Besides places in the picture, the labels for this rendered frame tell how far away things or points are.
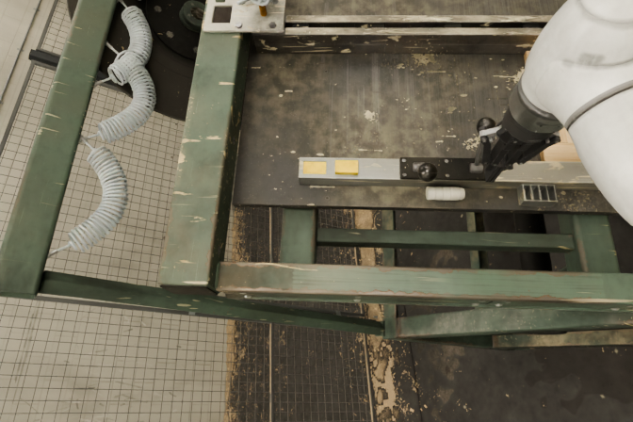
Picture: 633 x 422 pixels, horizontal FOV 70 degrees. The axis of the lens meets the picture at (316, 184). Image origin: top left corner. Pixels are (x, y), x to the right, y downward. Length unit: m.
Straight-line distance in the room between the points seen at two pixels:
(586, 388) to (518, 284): 1.49
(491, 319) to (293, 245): 0.87
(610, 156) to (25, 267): 1.18
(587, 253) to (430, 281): 0.37
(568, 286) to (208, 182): 0.73
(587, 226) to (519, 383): 1.54
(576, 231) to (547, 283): 0.20
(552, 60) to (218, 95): 0.69
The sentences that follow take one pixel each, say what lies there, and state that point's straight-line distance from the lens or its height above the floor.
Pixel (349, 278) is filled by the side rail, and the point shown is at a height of 1.59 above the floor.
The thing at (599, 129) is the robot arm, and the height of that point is 1.64.
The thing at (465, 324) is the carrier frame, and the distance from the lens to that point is 1.76.
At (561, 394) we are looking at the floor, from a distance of 2.49.
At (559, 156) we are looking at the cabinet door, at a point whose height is 1.20.
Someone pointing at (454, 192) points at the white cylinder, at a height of 1.40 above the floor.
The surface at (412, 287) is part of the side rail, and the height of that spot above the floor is 1.49.
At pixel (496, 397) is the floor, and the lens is 2.68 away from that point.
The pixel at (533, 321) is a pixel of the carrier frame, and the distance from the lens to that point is 1.60.
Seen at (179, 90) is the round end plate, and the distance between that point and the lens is 1.60.
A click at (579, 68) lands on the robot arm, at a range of 0.59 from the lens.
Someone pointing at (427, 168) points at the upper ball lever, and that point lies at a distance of 0.88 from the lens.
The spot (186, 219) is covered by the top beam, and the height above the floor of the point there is 1.89.
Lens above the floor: 2.12
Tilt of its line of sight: 29 degrees down
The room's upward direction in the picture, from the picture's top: 74 degrees counter-clockwise
